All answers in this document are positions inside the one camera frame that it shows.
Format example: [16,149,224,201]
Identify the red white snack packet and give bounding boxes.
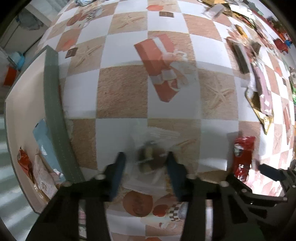
[232,136,256,182]

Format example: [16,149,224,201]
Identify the gold foil snack pouch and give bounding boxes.
[244,87,273,135]

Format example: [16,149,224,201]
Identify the clear bag brown snacks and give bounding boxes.
[122,126,181,196]

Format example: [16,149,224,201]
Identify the pink long snack bar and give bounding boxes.
[252,64,273,116]

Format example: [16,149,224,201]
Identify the light blue snack packet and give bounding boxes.
[33,119,66,182]

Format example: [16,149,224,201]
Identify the pink crispy cranberry bag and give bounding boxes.
[33,154,58,199]

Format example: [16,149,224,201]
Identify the dark clear-wrapped snack bar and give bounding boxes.
[226,37,251,74]

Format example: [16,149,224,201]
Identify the red snack bag far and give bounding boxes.
[274,38,289,54]

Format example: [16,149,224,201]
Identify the brown small snack packet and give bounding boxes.
[250,41,261,56]

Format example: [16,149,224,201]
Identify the red bucket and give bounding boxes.
[3,66,18,86]

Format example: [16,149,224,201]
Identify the blue plastic stool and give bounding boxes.
[9,52,25,70]

